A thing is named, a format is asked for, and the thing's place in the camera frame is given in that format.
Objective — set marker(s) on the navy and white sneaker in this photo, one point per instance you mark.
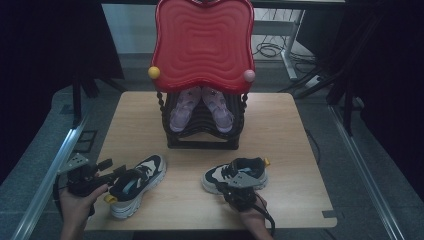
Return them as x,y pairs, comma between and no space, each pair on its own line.
216,176
148,173

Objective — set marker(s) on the black stand legs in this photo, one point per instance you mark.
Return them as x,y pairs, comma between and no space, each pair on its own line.
77,100
348,110

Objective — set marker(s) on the red and black shoe rack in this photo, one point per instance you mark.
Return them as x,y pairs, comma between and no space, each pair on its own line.
203,43

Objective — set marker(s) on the person's left hand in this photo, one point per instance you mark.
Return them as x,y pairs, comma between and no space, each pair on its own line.
78,210

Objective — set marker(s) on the black floor tape frame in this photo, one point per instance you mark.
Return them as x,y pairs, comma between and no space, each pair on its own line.
78,143

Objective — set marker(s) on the aluminium floor rail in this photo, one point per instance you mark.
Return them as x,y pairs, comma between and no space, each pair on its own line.
50,180
366,180

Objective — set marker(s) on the white power strip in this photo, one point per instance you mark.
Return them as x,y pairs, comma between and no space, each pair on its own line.
314,80

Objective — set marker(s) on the black curtain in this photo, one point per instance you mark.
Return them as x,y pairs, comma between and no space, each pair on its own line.
393,83
40,66

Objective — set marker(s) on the white metal table frame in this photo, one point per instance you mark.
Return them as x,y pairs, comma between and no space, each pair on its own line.
273,28

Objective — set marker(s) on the purple star sandal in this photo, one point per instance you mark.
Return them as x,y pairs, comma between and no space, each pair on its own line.
220,111
183,110

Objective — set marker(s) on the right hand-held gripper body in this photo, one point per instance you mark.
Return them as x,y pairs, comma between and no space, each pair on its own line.
240,193

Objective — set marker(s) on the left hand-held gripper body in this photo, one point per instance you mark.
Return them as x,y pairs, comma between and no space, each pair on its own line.
83,180

